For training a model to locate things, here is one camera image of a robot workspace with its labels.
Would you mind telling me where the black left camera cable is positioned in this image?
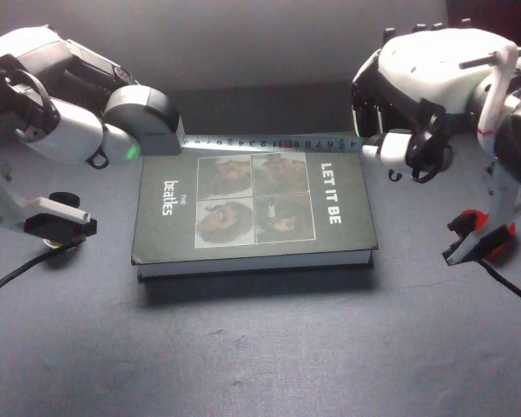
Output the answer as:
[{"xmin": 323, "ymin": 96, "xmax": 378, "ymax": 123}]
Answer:
[{"xmin": 0, "ymin": 247, "xmax": 77, "ymax": 301}]

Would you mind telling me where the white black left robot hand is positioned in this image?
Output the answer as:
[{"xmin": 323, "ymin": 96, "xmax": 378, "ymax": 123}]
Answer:
[{"xmin": 0, "ymin": 24, "xmax": 142, "ymax": 169}]

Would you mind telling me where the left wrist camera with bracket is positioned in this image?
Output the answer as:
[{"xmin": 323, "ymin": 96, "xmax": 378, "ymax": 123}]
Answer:
[{"xmin": 0, "ymin": 141, "xmax": 100, "ymax": 251}]

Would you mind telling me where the grey table cloth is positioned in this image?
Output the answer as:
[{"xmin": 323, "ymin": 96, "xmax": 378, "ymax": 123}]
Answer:
[{"xmin": 0, "ymin": 82, "xmax": 521, "ymax": 417}]

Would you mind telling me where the grey black tape measure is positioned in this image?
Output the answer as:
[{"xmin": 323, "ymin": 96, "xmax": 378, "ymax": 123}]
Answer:
[{"xmin": 103, "ymin": 85, "xmax": 368, "ymax": 156}]

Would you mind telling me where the black camera cable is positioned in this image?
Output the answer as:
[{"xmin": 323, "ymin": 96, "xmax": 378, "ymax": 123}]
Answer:
[
  {"xmin": 0, "ymin": 247, "xmax": 77, "ymax": 301},
  {"xmin": 479, "ymin": 258, "xmax": 521, "ymax": 312}
]

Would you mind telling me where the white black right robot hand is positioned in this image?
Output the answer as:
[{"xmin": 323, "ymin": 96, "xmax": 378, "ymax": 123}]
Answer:
[{"xmin": 350, "ymin": 20, "xmax": 518, "ymax": 183}]

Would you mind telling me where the black right camera cable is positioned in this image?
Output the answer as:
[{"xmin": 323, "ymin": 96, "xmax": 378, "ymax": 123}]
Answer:
[{"xmin": 479, "ymin": 258, "xmax": 521, "ymax": 312}]

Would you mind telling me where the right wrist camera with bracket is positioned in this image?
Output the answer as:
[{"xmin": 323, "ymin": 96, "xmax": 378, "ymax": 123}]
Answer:
[{"xmin": 442, "ymin": 125, "xmax": 521, "ymax": 267}]

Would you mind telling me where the black Let It Be album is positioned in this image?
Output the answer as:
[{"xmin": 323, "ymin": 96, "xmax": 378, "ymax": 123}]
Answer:
[{"xmin": 129, "ymin": 147, "xmax": 379, "ymax": 284}]

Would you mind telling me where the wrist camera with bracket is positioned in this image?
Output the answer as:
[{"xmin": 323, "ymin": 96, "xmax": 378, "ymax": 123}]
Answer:
[
  {"xmin": 0, "ymin": 141, "xmax": 100, "ymax": 251},
  {"xmin": 442, "ymin": 125, "xmax": 521, "ymax": 267}
]

